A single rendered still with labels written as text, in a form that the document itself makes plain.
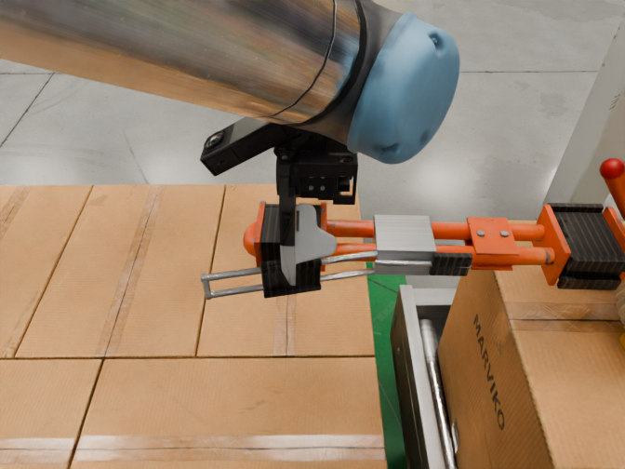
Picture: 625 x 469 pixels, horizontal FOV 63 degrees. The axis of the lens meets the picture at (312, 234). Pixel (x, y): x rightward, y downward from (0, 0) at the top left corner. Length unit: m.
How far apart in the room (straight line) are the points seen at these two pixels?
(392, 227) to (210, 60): 0.46
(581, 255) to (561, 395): 0.18
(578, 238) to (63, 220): 1.31
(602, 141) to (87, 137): 2.35
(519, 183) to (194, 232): 1.65
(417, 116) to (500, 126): 2.71
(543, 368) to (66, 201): 1.34
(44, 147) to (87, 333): 1.81
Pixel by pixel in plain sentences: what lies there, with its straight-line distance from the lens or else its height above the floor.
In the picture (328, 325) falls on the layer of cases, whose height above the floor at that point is 0.54.
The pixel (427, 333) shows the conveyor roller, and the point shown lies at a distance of 1.20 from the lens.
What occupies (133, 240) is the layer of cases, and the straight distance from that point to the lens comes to 1.45.
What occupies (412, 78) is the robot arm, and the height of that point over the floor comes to 1.41.
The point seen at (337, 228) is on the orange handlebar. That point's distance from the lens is 0.63.
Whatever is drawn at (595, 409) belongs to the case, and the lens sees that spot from 0.72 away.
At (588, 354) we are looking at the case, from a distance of 0.76.
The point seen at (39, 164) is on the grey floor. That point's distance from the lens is 2.86.
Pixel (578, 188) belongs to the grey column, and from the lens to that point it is 1.98.
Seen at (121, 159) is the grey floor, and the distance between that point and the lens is 2.72.
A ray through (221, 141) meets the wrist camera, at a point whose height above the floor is 1.23.
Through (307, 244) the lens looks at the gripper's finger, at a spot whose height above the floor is 1.14.
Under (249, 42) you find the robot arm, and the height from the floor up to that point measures 1.45.
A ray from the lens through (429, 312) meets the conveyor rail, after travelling 1.22.
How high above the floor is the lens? 1.52
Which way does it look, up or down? 45 degrees down
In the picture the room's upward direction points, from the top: straight up
